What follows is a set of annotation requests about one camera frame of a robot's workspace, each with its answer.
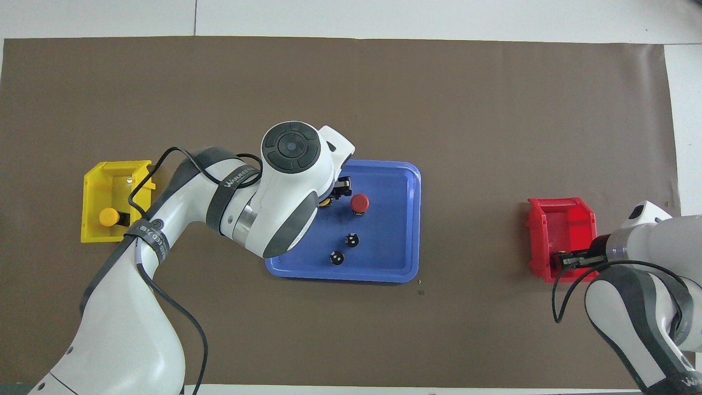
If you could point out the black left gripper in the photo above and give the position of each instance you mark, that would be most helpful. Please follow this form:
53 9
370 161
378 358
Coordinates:
342 187

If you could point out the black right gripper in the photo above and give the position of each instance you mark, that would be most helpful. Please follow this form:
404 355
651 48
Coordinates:
582 259

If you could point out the red push button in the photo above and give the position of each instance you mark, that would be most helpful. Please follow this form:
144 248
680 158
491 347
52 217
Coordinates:
360 203
558 261

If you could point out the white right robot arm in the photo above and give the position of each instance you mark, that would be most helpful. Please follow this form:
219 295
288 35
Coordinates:
647 241

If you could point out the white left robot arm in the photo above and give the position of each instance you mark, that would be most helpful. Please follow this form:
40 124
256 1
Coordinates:
120 329

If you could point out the blue plastic tray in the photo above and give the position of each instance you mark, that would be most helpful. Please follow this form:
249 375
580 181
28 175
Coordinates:
384 247

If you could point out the red plastic bin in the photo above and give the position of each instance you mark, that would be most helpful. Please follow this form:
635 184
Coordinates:
570 219

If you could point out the black cylindrical knob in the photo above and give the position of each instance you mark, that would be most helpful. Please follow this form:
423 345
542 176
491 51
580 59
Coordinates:
351 240
337 258

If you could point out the brown paper table mat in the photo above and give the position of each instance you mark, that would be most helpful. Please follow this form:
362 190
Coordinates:
439 109

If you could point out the yellow plastic bin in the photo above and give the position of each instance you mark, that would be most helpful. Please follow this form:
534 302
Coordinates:
93 192

